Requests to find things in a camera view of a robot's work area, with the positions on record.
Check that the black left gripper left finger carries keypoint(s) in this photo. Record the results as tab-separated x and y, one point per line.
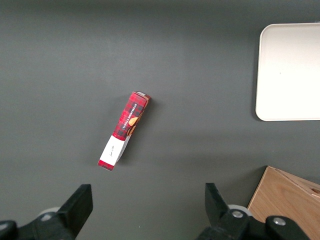
70	212

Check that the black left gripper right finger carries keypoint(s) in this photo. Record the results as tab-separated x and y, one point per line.
220	220

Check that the beige rectangular tray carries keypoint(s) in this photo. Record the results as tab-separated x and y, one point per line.
287	72

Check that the wooden two-drawer cabinet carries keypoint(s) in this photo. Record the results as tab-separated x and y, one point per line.
280	197

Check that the red tartan shortbread box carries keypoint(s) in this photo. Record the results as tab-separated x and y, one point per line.
130	112

